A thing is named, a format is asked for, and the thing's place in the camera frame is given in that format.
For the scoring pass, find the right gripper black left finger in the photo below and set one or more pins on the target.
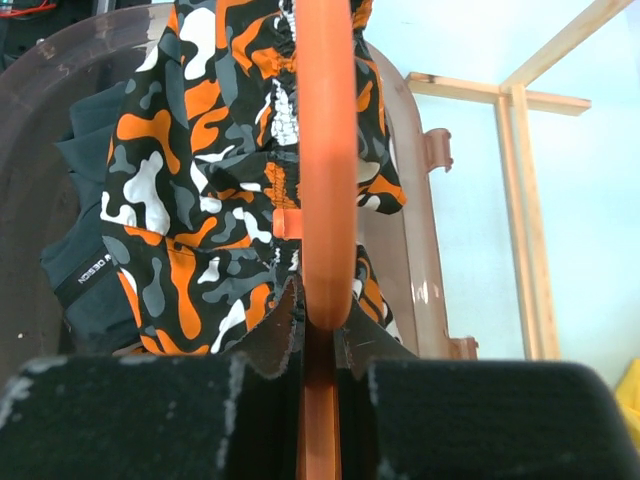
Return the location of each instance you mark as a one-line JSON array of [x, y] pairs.
[[227, 416]]

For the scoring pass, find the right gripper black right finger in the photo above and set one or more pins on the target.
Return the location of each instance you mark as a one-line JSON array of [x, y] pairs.
[[402, 417]]

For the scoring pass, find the orange hanger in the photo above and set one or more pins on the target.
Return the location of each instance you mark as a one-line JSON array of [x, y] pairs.
[[326, 221]]

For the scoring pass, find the orange black camouflage shorts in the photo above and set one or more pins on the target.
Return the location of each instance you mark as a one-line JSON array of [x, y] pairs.
[[205, 149]]

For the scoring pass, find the dark navy shorts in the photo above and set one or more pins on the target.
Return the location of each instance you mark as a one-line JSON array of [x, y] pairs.
[[78, 266]]

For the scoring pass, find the yellow shorts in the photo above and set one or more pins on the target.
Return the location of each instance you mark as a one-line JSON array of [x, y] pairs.
[[627, 394]]

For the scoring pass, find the translucent pink laundry basket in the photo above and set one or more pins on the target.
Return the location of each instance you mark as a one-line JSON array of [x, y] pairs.
[[39, 204]]

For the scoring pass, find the wooden clothes rack frame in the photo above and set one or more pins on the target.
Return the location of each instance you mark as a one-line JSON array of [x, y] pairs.
[[512, 102]]

